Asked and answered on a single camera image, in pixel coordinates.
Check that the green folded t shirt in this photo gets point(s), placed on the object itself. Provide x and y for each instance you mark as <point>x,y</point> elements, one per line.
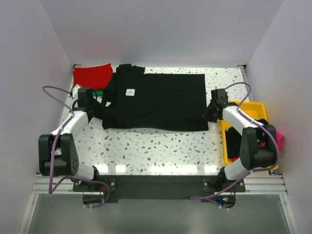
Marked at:
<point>98,93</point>

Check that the red folded t shirt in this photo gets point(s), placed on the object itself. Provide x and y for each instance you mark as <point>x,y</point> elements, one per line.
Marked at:
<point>96,78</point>

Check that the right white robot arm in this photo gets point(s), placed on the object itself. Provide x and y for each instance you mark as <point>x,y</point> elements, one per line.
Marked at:
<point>247,128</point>

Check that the pink t shirt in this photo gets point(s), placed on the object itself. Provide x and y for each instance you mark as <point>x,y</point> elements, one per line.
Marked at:
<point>280,141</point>

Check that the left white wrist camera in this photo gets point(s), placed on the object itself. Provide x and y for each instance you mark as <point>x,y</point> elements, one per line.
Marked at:
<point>75,89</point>

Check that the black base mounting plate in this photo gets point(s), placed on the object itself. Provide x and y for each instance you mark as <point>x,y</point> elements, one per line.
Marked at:
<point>112,188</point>

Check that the yellow plastic bin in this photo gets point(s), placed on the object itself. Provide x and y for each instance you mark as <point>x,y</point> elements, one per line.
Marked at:
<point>253,112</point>

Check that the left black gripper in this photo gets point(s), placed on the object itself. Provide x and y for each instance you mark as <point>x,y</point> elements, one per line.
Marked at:
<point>95,108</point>

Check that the black t shirt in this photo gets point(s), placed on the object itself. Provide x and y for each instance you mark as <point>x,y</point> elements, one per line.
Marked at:
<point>260,137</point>
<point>135,99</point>

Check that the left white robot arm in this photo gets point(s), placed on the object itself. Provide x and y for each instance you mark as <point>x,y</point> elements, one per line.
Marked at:
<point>58,155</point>

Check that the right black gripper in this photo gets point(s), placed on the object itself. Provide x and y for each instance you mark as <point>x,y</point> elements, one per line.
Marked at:
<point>210,114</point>

